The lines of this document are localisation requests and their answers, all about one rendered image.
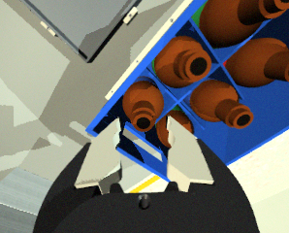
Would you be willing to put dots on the cream flat bar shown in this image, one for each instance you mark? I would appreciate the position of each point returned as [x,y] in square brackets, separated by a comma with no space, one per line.
[160,33]

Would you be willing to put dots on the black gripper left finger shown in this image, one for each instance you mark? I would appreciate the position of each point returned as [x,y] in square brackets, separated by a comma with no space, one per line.
[90,173]

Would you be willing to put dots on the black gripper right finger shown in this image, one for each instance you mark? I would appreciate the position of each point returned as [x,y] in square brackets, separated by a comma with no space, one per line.
[198,170]

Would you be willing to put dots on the dark blue crate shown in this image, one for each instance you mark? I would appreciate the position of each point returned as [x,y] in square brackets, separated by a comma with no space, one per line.
[269,103]

